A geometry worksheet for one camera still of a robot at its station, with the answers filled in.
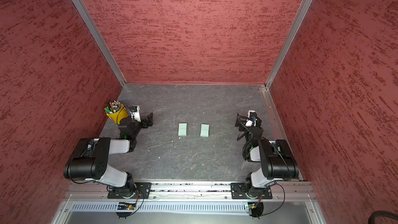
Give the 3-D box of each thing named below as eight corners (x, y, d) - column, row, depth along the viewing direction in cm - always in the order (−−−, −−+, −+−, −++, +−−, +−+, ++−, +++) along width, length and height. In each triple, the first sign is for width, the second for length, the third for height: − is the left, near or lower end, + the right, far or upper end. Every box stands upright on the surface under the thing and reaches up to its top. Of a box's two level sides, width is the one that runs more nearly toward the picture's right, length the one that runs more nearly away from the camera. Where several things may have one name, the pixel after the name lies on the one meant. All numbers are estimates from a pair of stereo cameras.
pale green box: (178, 136, 95) (177, 133, 93) (179, 125, 100) (178, 123, 98) (186, 136, 95) (185, 133, 93) (187, 125, 100) (186, 123, 98)
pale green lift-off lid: (200, 137, 94) (200, 135, 93) (200, 125, 100) (200, 123, 98) (209, 137, 95) (209, 135, 93) (208, 125, 100) (209, 123, 98)
